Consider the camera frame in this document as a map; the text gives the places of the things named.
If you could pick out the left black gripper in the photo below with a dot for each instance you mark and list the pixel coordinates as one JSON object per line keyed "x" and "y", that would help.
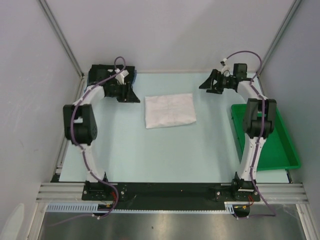
{"x": 128, "y": 97}

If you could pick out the aluminium front rail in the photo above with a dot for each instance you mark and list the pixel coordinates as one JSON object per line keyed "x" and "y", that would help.
{"x": 274, "y": 193}

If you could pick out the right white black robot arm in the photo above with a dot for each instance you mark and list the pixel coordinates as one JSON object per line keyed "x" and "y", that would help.
{"x": 258, "y": 123}

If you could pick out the right aluminium frame post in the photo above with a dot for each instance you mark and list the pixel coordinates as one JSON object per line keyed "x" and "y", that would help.
{"x": 294, "y": 7}

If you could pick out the green plastic tray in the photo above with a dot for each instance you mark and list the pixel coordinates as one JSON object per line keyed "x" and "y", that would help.
{"x": 278, "y": 152}

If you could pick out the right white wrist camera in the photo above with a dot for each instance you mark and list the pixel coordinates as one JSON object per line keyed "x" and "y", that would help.
{"x": 225, "y": 68}

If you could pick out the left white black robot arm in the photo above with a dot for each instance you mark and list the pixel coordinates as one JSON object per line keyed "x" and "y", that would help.
{"x": 80, "y": 126}

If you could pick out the light blue cable duct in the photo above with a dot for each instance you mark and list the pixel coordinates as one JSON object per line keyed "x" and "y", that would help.
{"x": 95, "y": 208}

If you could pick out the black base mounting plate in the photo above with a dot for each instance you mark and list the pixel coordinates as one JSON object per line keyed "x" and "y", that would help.
{"x": 150, "y": 196}

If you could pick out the aluminium frame post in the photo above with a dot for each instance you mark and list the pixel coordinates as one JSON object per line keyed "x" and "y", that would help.
{"x": 49, "y": 15}
{"x": 294, "y": 7}

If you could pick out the left aluminium frame post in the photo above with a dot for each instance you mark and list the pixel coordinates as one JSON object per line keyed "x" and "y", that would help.
{"x": 49, "y": 15}

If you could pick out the white long sleeve shirt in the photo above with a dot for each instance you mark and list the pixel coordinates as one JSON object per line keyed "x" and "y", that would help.
{"x": 163, "y": 111}

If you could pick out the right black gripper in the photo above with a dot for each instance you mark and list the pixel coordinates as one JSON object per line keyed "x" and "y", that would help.
{"x": 208, "y": 84}

